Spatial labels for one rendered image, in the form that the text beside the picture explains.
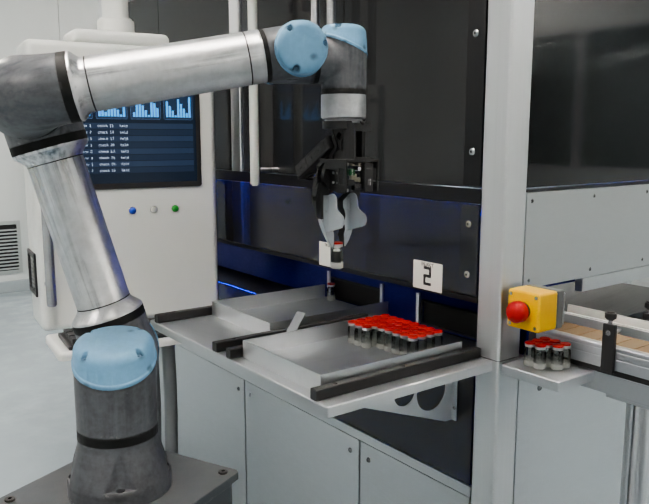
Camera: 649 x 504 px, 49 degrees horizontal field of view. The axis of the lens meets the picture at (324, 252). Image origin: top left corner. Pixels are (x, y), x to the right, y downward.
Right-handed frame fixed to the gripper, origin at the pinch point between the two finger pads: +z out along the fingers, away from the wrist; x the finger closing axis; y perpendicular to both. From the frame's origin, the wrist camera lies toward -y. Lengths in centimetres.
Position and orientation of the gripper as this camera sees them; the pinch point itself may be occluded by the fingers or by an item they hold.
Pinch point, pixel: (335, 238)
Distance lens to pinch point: 124.5
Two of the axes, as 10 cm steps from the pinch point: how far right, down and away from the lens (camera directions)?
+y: 6.0, 1.2, -7.9
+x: 8.0, -0.9, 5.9
